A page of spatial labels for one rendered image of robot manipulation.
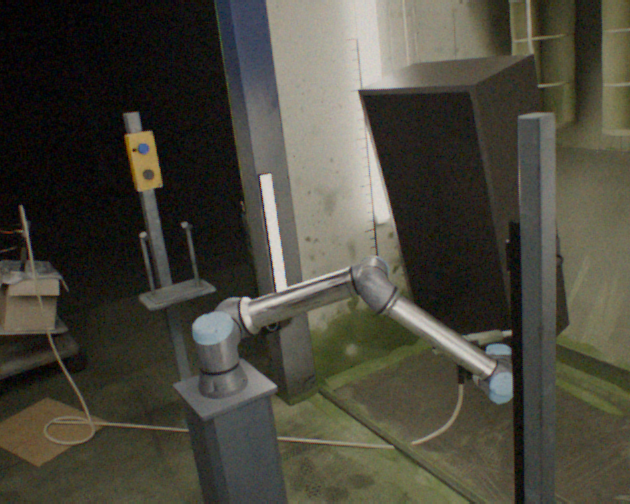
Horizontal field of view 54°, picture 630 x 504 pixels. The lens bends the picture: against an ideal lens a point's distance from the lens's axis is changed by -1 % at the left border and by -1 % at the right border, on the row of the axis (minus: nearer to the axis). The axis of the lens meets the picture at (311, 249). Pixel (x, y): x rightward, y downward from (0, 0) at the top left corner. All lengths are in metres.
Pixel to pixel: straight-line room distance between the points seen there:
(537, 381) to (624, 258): 2.24
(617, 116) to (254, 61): 1.73
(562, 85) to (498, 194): 1.39
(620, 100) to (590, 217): 0.74
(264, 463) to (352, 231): 1.40
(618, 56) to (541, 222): 2.12
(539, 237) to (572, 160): 2.72
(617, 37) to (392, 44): 1.07
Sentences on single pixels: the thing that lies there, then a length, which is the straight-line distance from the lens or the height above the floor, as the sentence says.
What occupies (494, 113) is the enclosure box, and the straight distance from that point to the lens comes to 2.32.
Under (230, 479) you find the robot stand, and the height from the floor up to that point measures 0.34.
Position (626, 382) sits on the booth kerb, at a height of 0.10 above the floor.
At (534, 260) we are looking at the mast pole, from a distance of 1.28.
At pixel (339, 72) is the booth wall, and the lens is 3.24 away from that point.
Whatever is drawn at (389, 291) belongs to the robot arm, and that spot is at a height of 0.99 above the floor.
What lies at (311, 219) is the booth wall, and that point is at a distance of 3.21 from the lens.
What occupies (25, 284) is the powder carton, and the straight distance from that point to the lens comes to 4.17.
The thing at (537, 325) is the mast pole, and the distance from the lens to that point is 1.33.
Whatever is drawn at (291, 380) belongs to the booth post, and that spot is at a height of 0.15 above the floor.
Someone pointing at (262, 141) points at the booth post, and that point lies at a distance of 3.02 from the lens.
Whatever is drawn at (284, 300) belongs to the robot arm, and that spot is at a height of 0.92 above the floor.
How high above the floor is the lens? 1.79
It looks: 17 degrees down
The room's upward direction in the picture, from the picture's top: 7 degrees counter-clockwise
